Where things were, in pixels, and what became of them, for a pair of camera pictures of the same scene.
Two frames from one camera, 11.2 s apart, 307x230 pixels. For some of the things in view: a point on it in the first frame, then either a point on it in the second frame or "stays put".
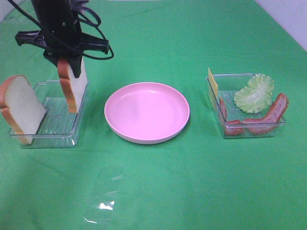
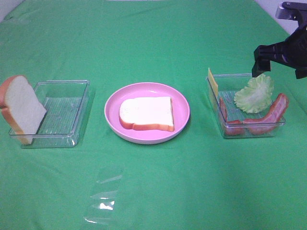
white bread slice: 74,87 to 155,113
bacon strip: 268,124 stays put
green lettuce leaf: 255,97 stays put
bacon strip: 235,127 stays put
